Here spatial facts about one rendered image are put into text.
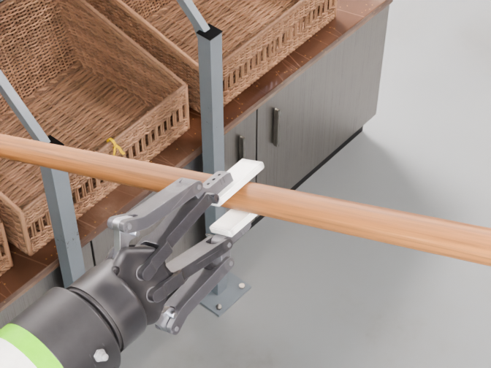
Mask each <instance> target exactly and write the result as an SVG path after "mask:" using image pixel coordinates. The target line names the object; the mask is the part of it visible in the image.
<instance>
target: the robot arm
mask: <svg viewBox="0 0 491 368"><path fill-rule="evenodd" d="M263 169H264V164H263V162H261V161H253V160H248V159H243V158H242V159H241V160H240V161H238V162H237V163H236V164H235V165H234V166H233V167H232V168H231V169H229V170H228V171H227V172H224V171H218V172H216V173H215V174H214V175H212V176H211V177H210V178H208V179H207V180H206V181H205V182H204V183H202V182H201V181H199V180H192V179H188V178H184V177H181V178H179V179H178V180H176V181H175V182H173V183H172V184H170V185H168V186H167V187H166V188H164V189H163V190H161V191H159V192H158V193H157V194H155V195H153V196H152V197H151V198H149V199H147V200H146V201H144V202H143V203H142V204H140V205H138V206H137V207H135V208H134V209H133V210H131V211H129V212H128V213H125V214H121V215H114V216H111V217H109V218H108V220H107V226H108V228H109V229H113V231H114V247H112V248H111V249H110V251H109V252H108V254H107V256H106V258H105V260H104V261H103V262H102V263H100V264H98V265H96V266H95V267H92V268H91V269H89V270H88V271H87V272H86V273H84V274H83V275H82V276H81V277H79V278H78V279H77V280H76V281H74V282H73V283H72V284H71V285H70V286H69V287H67V288H59V287H53V288H51V289H50V290H49V291H47V292H46V293H45V294H43V295H42V296H41V297H40V298H38V300H36V301H35V302H34V303H32V304H31V305H30V306H28V307H27V308H26V309H25V310H24V311H23V312H21V313H20V314H19V315H17V316H16V317H15V318H13V319H12V320H11V321H10V322H9V323H8V324H7V325H6V326H4V327H3V328H2V329H0V368H119V366H120V365H121V352H122V351H123V350H124V349H126V348H127V347H128V346H129V345H130V344H131V343H132V342H134V341H135V340H136V339H137V338H138V337H139V336H140V335H141V334H142V333H143V332H144V331H145V329H146V326H148V325H151V324H155V327H156V328H157V329H159V330H162V331H165V332H168V333H170V334H174V335H176V334H178V333H179V331H180V330H181V328H182V326H183V324H184V322H185V320H186V318H187V316H188V315H189V314H190V313H191V311H192V310H193V309H194V308H195V307H196V306H197V305H198V304H199V303H200V302H201V301H202V300H203V299H204V298H205V297H206V296H207V295H208V294H209V293H210V292H211V290H212V289H213V288H214V287H215V286H216V285H217V284H218V283H219V282H220V281H221V279H222V278H223V277H224V276H225V275H226V274H227V273H228V272H229V271H230V270H231V269H232V267H233V266H234V264H235V261H234V259H233V258H232V257H231V255H230V250H231V249H232V246H233V243H234V242H236V241H237V240H238V239H239V238H241V237H242V235H244V234H245V233H246V232H247V231H248V230H249V229H250V227H251V222H250V221H251V220H253V219H254V218H255V217H256V216H257V214H253V213H249V212H243V211H239V210H233V209H231V210H229V211H228V212H227V213H226V214H224V215H223V216H222V217H221V218H219V219H218V220H217V221H216V222H215V223H214V224H213V225H211V226H210V231H211V232H212V233H215V234H216V235H212V234H205V235H208V236H209V237H206V238H205V239H204V240H203V241H201V242H199V243H198V244H196V245H195V246H193V247H192V248H190V249H188V250H187V251H185V252H184V253H182V254H180V255H179V256H177V257H176V258H174V259H173V260H171V261H169V262H168V263H165V260H166V259H167V258H168V257H169V256H170V254H171V253H172V247H173V246H174V245H175V244H176V243H177V242H178V240H179V239H180V238H181V237H182V236H183V235H184V234H185V233H186V232H187V231H188V230H189V229H190V228H191V226H192V225H193V224H194V223H195V222H196V221H197V220H198V218H199V217H200V216H201V215H202V214H203V213H204V212H205V211H206V209H207V208H209V206H210V205H213V206H217V207H220V206H221V205H222V204H223V203H224V202H225V201H226V200H227V199H229V198H230V197H231V196H232V195H234V194H235V193H236V192H237V191H238V190H240V189H241V188H242V187H243V186H244V185H245V184H246V183H247V182H248V181H249V180H251V179H252V178H253V177H254V176H256V175H257V174H258V173H259V172H260V171H262V170H263ZM165 216H166V218H165V219H164V220H163V221H162V222H161V223H160V224H159V225H158V226H157V227H156V228H155V229H154V230H153V231H152V232H151V233H150V234H149V235H146V236H144V237H143V238H142V239H141V240H140V241H139V242H138V243H137V244H136V245H130V244H129V243H130V241H131V240H132V239H134V238H135V237H138V236H139V235H140V231H142V230H144V229H147V228H148V227H150V226H152V225H153V224H155V223H156V222H157V221H159V220H161V219H162V218H163V217H165ZM187 278H188V279H187ZM185 279H187V280H186V282H185ZM179 287H180V288H179ZM177 288H179V289H178V290H177V291H176V292H175V293H174V294H173V295H172V296H171V297H170V298H169V299H168V300H167V297H168V294H170V293H171V292H173V291H174V290H175V289H177ZM166 300H167V301H166ZM165 302H166V303H165Z"/></svg>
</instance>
